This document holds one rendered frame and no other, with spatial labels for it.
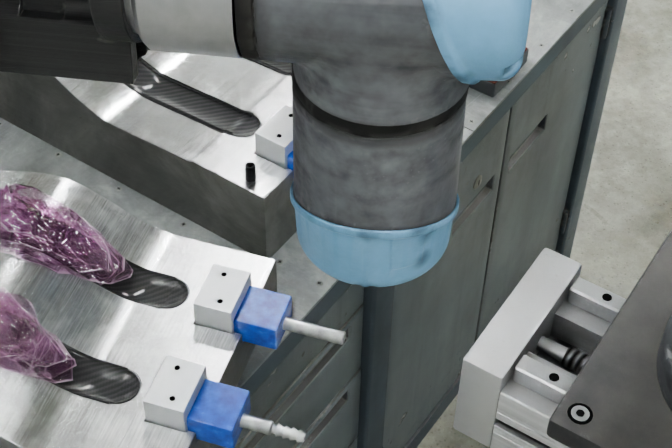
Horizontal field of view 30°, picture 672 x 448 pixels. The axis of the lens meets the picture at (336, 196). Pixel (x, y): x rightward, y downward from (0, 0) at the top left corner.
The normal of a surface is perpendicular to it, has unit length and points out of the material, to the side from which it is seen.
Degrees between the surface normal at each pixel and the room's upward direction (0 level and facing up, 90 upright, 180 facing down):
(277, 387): 90
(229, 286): 0
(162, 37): 111
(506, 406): 90
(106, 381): 4
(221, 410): 0
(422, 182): 90
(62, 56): 82
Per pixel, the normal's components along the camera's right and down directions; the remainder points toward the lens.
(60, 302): 0.48, -0.51
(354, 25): -0.14, 0.63
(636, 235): 0.01, -0.70
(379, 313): 0.82, 0.41
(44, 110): -0.57, 0.58
